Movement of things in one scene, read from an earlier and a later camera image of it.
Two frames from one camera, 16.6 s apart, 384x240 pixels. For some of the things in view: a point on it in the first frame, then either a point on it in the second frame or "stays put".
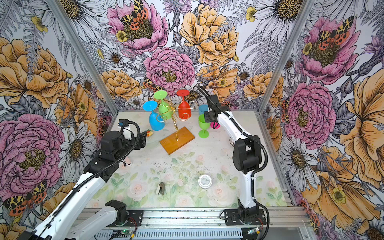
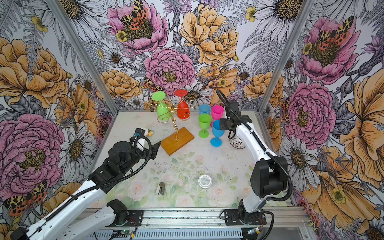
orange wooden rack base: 176,140 stays put
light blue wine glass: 203,108 stays put
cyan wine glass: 156,122 to 217,133
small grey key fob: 160,189 stays put
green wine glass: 203,125 stays put
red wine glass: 184,110 stays put
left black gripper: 141,142 to 147,156
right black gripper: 207,118 to 222,126
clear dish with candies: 149,132 stays put
